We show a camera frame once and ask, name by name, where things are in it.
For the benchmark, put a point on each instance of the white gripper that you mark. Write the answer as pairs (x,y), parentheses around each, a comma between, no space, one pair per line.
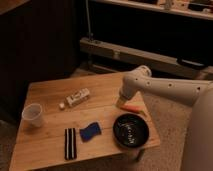
(123,98)

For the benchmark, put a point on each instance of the orange pepper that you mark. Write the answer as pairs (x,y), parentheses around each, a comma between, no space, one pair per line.
(133,109)

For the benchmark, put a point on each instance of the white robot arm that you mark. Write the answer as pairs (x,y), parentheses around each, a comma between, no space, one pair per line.
(194,97)

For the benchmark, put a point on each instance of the black round bowl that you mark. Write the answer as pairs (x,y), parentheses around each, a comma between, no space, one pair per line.
(130,131)

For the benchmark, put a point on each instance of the blue sponge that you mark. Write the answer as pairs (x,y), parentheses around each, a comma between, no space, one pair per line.
(90,131)

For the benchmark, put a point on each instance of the white plastic bottle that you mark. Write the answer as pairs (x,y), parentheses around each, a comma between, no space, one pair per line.
(75,98)

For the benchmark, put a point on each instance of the wooden table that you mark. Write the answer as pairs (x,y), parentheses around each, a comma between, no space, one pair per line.
(42,149)

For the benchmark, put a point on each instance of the black white striped cloth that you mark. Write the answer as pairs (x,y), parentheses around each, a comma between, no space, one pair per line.
(70,144)

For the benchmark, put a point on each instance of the long grey bench beam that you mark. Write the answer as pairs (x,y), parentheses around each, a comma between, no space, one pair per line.
(134,56)

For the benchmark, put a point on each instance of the wooden shelf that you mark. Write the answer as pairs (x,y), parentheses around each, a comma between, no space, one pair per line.
(166,8)

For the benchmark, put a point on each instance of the metal pole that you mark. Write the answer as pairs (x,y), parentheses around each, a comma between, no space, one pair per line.
(90,34)

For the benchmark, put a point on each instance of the black handle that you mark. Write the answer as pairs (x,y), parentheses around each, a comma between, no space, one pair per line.
(190,64)

